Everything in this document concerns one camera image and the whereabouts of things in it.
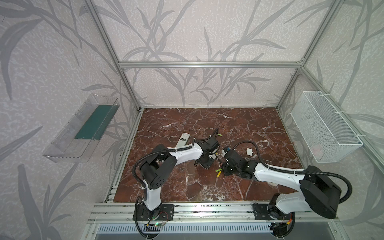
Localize white wire mesh basket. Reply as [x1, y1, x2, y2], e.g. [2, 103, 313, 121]
[291, 91, 363, 164]

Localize red white remote control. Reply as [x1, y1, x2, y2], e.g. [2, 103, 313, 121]
[176, 133, 190, 148]

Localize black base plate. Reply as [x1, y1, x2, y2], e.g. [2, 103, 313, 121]
[133, 204, 175, 221]
[252, 203, 292, 222]

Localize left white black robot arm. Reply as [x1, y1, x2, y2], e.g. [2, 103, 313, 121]
[132, 135, 220, 212]

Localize clear plastic wall shelf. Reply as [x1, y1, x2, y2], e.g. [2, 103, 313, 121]
[43, 94, 120, 163]

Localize white battery cover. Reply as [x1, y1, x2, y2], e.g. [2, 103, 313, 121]
[247, 148, 253, 156]

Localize aluminium front rail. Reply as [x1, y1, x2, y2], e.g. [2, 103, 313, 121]
[86, 201, 340, 224]

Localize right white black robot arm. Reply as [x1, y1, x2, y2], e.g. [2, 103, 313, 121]
[222, 149, 353, 219]

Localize right black cable conduit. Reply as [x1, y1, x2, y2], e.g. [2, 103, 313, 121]
[232, 140, 353, 205]

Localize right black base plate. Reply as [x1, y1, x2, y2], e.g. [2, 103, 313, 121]
[252, 203, 292, 222]

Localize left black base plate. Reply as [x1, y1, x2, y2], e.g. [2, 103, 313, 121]
[133, 204, 175, 221]

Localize white air conditioner remote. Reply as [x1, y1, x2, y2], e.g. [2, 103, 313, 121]
[209, 154, 217, 160]

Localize aluminium frame crossbar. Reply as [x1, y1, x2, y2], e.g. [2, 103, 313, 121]
[119, 62, 301, 69]

